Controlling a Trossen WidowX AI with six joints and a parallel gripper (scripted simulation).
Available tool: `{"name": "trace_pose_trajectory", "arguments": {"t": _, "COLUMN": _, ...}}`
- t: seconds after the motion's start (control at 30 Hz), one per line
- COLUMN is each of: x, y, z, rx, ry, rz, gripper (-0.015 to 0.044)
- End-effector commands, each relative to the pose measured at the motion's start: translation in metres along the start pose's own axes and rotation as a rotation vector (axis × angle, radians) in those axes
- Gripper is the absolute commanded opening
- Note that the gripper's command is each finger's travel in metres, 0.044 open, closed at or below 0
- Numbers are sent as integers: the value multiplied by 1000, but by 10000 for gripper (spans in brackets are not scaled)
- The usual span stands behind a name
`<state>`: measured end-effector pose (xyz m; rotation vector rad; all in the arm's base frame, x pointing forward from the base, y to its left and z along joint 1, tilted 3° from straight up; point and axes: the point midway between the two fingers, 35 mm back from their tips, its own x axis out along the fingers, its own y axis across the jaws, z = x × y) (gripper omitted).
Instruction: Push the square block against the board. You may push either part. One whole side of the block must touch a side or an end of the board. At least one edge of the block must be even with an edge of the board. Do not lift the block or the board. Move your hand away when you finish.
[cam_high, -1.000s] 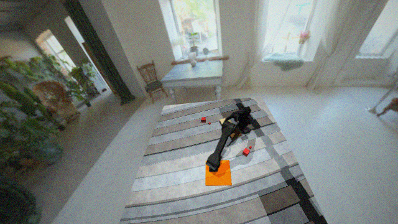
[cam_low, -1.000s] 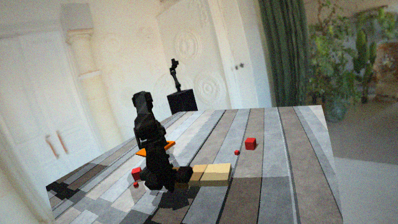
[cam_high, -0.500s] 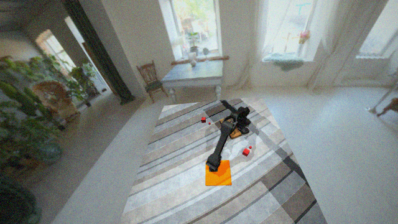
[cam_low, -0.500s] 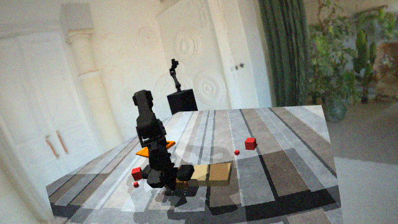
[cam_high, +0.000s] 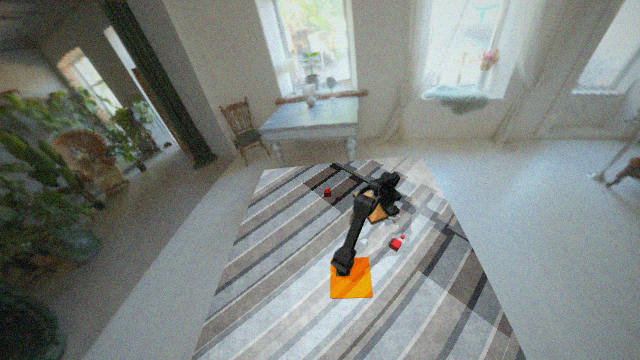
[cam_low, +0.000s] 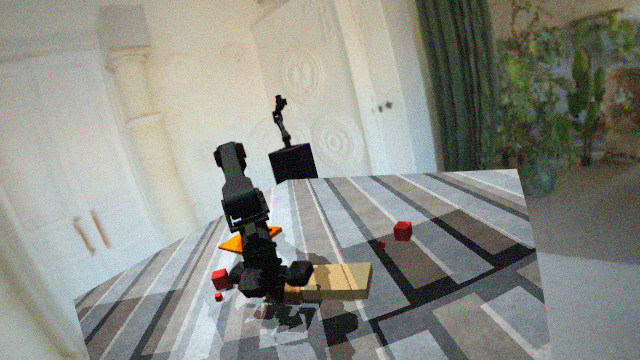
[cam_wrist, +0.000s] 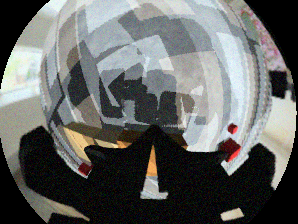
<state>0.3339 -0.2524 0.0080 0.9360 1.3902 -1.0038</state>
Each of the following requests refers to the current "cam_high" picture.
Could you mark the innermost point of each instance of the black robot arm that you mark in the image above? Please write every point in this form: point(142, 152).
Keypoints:
point(363, 207)

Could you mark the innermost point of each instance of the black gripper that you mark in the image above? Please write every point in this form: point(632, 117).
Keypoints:
point(387, 205)

